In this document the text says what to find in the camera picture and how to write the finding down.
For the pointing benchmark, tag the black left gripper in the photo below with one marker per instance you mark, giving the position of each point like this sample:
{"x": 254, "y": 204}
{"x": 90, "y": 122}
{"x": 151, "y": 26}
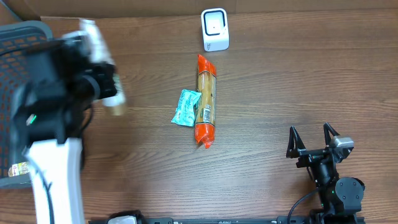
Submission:
{"x": 98, "y": 74}

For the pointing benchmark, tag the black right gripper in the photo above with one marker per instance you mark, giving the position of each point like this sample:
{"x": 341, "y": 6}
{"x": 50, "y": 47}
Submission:
{"x": 296, "y": 148}

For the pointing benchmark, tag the white tube with gold cap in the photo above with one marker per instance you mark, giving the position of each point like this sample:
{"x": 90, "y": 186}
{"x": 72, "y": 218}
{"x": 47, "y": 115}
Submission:
{"x": 99, "y": 52}

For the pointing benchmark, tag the teal snack packet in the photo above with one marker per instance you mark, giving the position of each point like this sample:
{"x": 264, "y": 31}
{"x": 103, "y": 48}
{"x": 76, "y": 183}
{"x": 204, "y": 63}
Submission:
{"x": 184, "y": 113}

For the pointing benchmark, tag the orange biscuit pack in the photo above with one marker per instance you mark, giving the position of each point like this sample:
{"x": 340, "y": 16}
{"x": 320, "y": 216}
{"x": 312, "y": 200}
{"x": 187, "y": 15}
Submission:
{"x": 206, "y": 106}

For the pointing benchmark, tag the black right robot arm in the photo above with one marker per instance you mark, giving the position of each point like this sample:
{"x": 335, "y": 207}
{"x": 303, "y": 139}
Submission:
{"x": 340, "y": 197}

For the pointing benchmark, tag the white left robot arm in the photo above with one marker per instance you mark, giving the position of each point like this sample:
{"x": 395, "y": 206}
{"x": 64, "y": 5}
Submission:
{"x": 48, "y": 118}

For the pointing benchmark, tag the white barcode scanner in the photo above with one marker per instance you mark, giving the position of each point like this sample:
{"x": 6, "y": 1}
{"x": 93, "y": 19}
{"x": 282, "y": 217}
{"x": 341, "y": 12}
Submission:
{"x": 215, "y": 30}

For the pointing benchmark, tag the grey plastic basket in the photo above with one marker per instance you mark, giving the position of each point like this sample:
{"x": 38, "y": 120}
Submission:
{"x": 13, "y": 74}

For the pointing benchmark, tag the yellow snack packet in basket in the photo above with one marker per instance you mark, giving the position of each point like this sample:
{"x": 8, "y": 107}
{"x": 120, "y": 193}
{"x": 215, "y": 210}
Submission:
{"x": 21, "y": 168}

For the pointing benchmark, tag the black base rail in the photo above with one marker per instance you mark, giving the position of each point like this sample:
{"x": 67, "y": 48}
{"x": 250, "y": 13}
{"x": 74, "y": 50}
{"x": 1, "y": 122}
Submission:
{"x": 278, "y": 220}

